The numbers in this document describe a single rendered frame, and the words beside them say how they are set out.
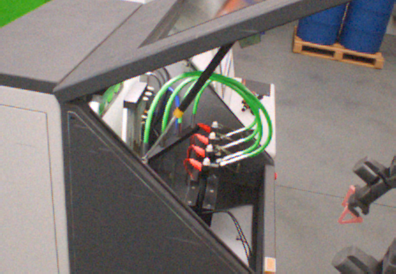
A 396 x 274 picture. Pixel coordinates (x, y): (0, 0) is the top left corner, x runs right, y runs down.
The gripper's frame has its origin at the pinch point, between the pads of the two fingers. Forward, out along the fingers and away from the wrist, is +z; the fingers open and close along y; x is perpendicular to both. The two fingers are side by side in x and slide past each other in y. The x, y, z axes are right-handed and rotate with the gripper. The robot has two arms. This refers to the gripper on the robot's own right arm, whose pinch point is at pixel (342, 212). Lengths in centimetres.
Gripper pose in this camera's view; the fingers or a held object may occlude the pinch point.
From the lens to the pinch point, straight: 152.8
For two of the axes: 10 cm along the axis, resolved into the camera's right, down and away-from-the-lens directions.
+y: -4.0, 4.2, -8.1
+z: -5.2, 6.3, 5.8
